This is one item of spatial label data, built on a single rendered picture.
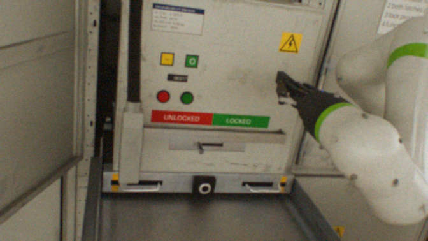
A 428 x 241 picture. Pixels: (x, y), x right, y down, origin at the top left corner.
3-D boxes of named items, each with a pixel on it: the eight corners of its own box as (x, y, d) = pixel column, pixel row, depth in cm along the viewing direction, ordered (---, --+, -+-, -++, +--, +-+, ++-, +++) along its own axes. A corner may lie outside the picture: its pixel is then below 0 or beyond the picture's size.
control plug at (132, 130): (139, 184, 96) (145, 116, 90) (118, 183, 95) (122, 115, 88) (137, 167, 103) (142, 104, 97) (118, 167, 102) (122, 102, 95)
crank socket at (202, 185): (214, 196, 111) (217, 180, 109) (193, 196, 110) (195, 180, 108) (212, 190, 114) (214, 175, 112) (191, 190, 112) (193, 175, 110)
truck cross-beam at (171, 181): (290, 193, 120) (294, 176, 118) (101, 192, 106) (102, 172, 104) (283, 183, 124) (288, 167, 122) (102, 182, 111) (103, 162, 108)
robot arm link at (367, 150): (400, 116, 58) (337, 165, 59) (433, 170, 63) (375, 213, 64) (349, 85, 70) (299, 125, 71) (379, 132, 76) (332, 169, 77)
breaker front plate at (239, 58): (284, 180, 118) (326, 13, 100) (113, 176, 105) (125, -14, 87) (282, 177, 119) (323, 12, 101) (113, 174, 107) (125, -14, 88)
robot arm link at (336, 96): (369, 99, 72) (323, 96, 70) (351, 157, 77) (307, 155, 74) (351, 88, 78) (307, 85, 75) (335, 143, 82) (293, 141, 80)
